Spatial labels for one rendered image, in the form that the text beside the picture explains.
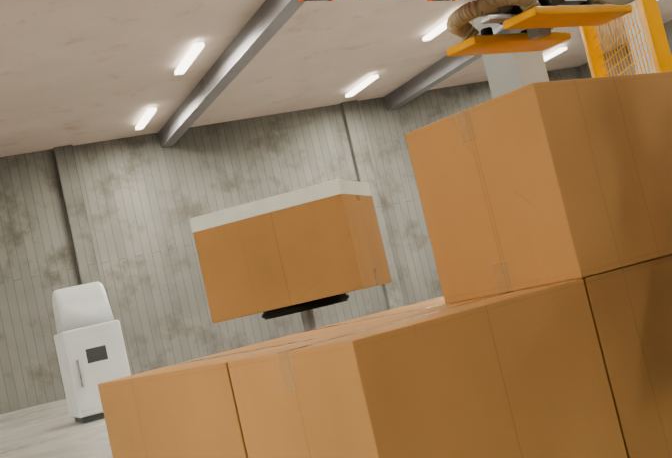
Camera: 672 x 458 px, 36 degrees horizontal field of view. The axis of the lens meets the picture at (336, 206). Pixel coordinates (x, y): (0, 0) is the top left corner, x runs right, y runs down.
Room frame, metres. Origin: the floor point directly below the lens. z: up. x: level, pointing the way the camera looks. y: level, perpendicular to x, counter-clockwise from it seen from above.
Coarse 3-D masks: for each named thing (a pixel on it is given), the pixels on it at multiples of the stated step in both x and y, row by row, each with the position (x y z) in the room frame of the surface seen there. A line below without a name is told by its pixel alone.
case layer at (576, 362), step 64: (384, 320) 2.24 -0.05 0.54; (448, 320) 1.80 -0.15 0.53; (512, 320) 1.90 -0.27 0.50; (576, 320) 2.01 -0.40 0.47; (640, 320) 2.13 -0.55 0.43; (128, 384) 2.32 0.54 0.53; (192, 384) 2.09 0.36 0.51; (256, 384) 1.91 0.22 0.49; (320, 384) 1.75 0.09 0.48; (384, 384) 1.70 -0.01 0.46; (448, 384) 1.78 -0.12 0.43; (512, 384) 1.88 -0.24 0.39; (576, 384) 1.98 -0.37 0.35; (640, 384) 2.10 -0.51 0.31; (128, 448) 2.37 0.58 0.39; (192, 448) 2.14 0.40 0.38; (256, 448) 1.95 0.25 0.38; (320, 448) 1.79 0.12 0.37; (384, 448) 1.68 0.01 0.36; (448, 448) 1.76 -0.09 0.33; (512, 448) 1.85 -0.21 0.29; (576, 448) 1.95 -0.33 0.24; (640, 448) 2.07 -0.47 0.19
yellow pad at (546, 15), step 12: (588, 0) 2.34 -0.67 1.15; (528, 12) 2.18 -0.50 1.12; (540, 12) 2.17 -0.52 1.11; (552, 12) 2.20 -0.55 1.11; (564, 12) 2.22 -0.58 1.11; (576, 12) 2.25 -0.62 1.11; (588, 12) 2.27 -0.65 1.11; (600, 12) 2.30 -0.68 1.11; (612, 12) 2.33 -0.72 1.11; (624, 12) 2.36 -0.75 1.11; (504, 24) 2.24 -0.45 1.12; (516, 24) 2.22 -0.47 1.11; (528, 24) 2.24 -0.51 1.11; (540, 24) 2.27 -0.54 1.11; (552, 24) 2.30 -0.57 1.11; (564, 24) 2.33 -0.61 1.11; (576, 24) 2.37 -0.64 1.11; (588, 24) 2.40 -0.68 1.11; (600, 24) 2.43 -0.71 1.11
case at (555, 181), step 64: (448, 128) 2.23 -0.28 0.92; (512, 128) 2.09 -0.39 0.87; (576, 128) 2.09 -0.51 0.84; (640, 128) 2.22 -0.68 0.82; (448, 192) 2.27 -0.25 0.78; (512, 192) 2.13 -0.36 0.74; (576, 192) 2.06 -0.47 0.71; (640, 192) 2.19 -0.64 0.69; (448, 256) 2.31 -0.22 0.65; (512, 256) 2.16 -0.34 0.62; (576, 256) 2.03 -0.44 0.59; (640, 256) 2.15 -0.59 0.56
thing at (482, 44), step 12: (480, 36) 2.33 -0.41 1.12; (492, 36) 2.35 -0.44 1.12; (504, 36) 2.38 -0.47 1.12; (516, 36) 2.40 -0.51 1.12; (552, 36) 2.48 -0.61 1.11; (564, 36) 2.51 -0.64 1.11; (456, 48) 2.37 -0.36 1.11; (468, 48) 2.35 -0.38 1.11; (480, 48) 2.38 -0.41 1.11; (492, 48) 2.42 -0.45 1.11; (504, 48) 2.45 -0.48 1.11; (516, 48) 2.49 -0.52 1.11; (528, 48) 2.52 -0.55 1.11; (540, 48) 2.56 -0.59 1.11
